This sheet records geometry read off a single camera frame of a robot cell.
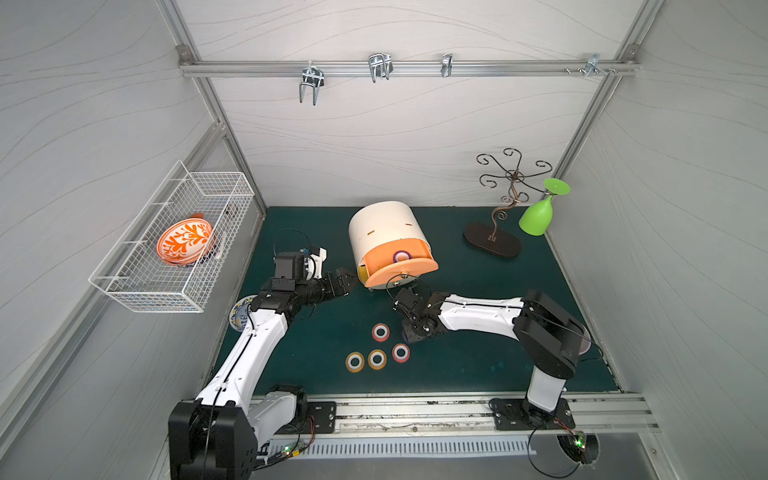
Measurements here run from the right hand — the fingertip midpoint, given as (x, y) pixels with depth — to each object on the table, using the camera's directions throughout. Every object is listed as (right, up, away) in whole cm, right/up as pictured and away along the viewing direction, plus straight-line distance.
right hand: (412, 331), depth 89 cm
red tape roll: (-10, 0, -1) cm, 10 cm away
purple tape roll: (-3, +23, -5) cm, 24 cm away
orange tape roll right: (-10, -6, -6) cm, 14 cm away
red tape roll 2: (-3, -5, -5) cm, 8 cm away
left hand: (-18, +16, -9) cm, 26 cm away
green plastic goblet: (+37, +34, -1) cm, 50 cm away
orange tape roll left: (-17, -7, -7) cm, 19 cm away
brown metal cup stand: (+28, +29, +23) cm, 47 cm away
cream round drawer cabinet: (-10, +32, 0) cm, 34 cm away
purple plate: (+47, -1, -9) cm, 48 cm away
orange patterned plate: (-54, +28, -22) cm, 64 cm away
